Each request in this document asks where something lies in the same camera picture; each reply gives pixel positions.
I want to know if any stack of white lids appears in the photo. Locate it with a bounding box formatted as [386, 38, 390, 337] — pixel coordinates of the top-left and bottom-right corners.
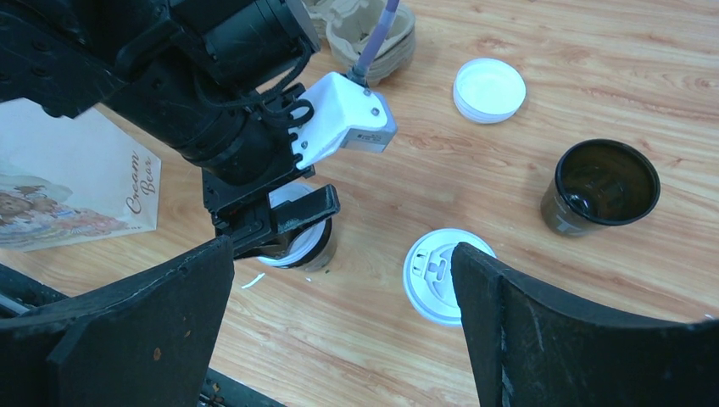
[453, 58, 527, 125]

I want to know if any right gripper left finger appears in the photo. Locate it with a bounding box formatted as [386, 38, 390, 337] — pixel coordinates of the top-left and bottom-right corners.
[0, 235, 236, 407]

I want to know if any white plastic cup lid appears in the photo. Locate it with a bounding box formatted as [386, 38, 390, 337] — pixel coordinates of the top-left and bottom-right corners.
[402, 228, 496, 327]

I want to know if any white paper bakery bag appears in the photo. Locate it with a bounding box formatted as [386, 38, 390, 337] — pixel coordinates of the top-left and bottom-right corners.
[1, 99, 161, 252]

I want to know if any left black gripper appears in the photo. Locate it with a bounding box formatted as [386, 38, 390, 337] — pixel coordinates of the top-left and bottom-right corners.
[191, 84, 341, 259]

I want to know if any dark plastic cup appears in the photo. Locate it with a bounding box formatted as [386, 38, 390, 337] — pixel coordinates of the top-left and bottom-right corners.
[540, 139, 660, 237]
[283, 219, 337, 272]

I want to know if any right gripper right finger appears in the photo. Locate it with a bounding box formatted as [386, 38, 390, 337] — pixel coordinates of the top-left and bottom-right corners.
[451, 243, 718, 406]

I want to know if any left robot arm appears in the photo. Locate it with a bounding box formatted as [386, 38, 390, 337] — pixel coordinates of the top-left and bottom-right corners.
[1, 1, 340, 259]

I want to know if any cardboard cup carrier tray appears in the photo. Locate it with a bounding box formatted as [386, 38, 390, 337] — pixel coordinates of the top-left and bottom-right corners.
[304, 0, 416, 86]

